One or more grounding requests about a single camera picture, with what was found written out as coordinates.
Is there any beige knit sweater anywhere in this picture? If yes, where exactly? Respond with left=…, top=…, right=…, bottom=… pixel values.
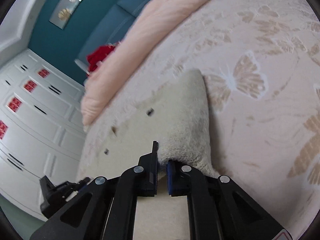
left=87, top=70, right=219, bottom=178

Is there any white wardrobe with red stickers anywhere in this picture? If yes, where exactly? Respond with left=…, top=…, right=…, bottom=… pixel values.
left=1, top=49, right=86, bottom=220

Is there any red garment on bed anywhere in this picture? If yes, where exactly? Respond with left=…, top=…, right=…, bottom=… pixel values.
left=86, top=43, right=118, bottom=75

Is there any pink butterfly bed blanket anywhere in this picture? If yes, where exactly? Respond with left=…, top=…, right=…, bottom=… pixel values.
left=77, top=0, right=319, bottom=239

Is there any teal upholstered headboard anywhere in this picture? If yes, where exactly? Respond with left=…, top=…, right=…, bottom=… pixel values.
left=74, top=0, right=151, bottom=72

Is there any pink folded duvet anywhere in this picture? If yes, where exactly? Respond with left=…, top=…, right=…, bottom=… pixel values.
left=81, top=0, right=209, bottom=126

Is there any silver framed wall art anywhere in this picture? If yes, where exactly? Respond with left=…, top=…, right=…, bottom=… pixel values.
left=49, top=0, right=82, bottom=29

